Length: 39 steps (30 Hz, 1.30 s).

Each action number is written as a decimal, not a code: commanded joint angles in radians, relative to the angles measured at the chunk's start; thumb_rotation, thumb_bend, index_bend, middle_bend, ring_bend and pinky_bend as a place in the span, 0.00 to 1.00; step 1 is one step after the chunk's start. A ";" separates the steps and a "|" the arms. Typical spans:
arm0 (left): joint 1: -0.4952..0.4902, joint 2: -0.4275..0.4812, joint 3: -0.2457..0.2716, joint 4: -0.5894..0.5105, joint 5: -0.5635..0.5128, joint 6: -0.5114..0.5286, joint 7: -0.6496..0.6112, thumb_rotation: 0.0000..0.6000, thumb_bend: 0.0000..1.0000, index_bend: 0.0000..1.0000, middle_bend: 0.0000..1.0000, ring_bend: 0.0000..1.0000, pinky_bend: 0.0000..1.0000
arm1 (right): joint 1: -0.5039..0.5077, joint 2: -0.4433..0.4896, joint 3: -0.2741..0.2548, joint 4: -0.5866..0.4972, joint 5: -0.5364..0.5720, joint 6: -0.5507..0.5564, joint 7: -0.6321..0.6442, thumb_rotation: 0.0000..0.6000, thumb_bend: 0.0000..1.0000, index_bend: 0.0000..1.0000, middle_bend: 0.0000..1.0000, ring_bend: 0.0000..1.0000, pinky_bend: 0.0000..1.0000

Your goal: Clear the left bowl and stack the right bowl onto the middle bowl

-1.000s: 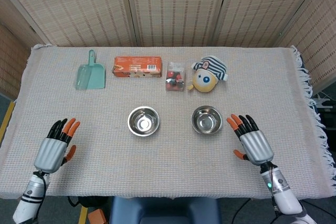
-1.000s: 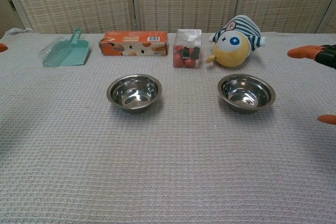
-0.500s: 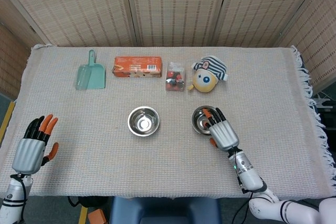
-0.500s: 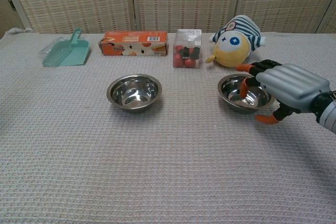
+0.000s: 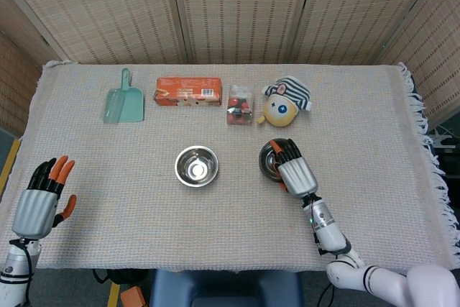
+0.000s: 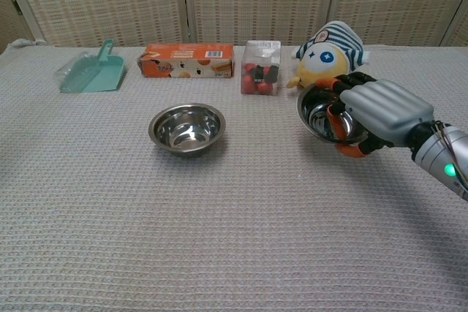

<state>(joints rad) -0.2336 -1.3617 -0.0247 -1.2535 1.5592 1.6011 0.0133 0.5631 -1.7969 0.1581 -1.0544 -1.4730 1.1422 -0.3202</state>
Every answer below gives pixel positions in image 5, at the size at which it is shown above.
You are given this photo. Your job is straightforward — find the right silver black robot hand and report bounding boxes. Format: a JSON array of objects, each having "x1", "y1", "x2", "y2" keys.
[{"x1": 268, "y1": 137, "x2": 319, "y2": 200}]

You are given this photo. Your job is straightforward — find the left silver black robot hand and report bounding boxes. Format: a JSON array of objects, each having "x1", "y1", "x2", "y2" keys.
[{"x1": 11, "y1": 155, "x2": 78, "y2": 241}]

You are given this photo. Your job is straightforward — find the blue padded robot base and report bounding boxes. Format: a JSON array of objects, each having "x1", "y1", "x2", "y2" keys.
[{"x1": 149, "y1": 269, "x2": 303, "y2": 307}]

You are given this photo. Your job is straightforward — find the yellow plush doll striped hat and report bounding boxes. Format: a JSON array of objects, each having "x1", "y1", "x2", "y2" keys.
[{"x1": 256, "y1": 75, "x2": 314, "y2": 128}]

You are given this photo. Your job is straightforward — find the clear packet red black items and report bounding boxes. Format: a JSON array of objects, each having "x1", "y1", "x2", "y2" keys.
[{"x1": 225, "y1": 84, "x2": 254, "y2": 127}]

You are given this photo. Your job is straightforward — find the beige woven fringed tablecloth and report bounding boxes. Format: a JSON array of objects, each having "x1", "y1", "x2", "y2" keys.
[{"x1": 0, "y1": 60, "x2": 460, "y2": 275}]

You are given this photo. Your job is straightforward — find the orange block on floor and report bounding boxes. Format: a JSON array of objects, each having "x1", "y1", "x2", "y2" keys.
[{"x1": 120, "y1": 286, "x2": 145, "y2": 307}]

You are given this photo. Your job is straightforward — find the orange cardboard food box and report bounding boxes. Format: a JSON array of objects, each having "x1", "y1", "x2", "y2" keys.
[{"x1": 153, "y1": 77, "x2": 222, "y2": 108}]

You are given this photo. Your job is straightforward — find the teal plastic dustpan scoop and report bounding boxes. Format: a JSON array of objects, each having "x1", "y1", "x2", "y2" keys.
[{"x1": 102, "y1": 68, "x2": 146, "y2": 124}]

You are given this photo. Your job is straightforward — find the woven bamboo screen panel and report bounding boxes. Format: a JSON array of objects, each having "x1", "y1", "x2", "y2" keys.
[
  {"x1": 0, "y1": 0, "x2": 55, "y2": 136},
  {"x1": 375, "y1": 0, "x2": 460, "y2": 130},
  {"x1": 290, "y1": 0, "x2": 446, "y2": 65},
  {"x1": 169, "y1": 0, "x2": 318, "y2": 65},
  {"x1": 0, "y1": 0, "x2": 193, "y2": 65}
]

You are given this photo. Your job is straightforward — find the black floor cable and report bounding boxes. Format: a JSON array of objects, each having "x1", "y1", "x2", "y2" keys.
[{"x1": 91, "y1": 269, "x2": 119, "y2": 286}]

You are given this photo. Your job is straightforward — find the black equipment with white bracket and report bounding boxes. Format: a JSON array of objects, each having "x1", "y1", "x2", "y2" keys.
[{"x1": 429, "y1": 133, "x2": 460, "y2": 178}]

